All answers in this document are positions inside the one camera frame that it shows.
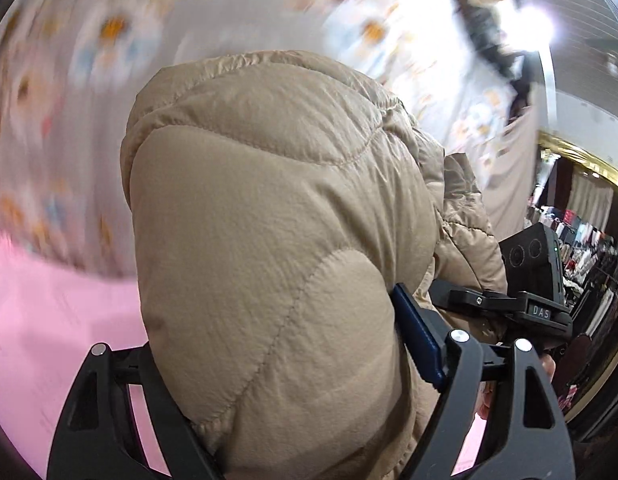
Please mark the clothes rack with garments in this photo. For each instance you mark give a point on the clothes rack with garments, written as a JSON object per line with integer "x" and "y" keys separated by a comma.
{"x": 589, "y": 270}

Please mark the beige puffer jacket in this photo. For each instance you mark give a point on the beige puffer jacket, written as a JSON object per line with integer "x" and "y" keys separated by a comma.
{"x": 269, "y": 220}

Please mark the pink blanket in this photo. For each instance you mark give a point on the pink blanket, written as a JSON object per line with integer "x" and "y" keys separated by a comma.
{"x": 44, "y": 310}

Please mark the beige curtain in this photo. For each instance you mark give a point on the beige curtain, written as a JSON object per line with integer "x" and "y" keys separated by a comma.
{"x": 591, "y": 200}

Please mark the person's right hand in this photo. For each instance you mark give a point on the person's right hand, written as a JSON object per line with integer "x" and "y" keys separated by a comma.
{"x": 548, "y": 367}

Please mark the grey floral bed sheet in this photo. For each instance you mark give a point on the grey floral bed sheet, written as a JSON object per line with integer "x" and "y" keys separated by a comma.
{"x": 64, "y": 110}

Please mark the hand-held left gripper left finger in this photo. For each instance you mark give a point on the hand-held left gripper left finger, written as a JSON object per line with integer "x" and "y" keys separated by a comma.
{"x": 136, "y": 367}

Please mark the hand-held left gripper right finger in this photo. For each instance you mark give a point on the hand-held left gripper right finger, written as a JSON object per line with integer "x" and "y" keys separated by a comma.
{"x": 414, "y": 321}

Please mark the grey satin cloth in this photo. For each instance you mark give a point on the grey satin cloth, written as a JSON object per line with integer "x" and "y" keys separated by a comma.
{"x": 514, "y": 180}

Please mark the ceiling light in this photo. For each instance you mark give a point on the ceiling light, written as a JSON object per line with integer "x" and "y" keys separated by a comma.
{"x": 536, "y": 25}

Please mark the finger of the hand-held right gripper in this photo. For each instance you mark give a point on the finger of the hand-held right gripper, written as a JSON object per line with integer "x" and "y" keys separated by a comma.
{"x": 464, "y": 300}

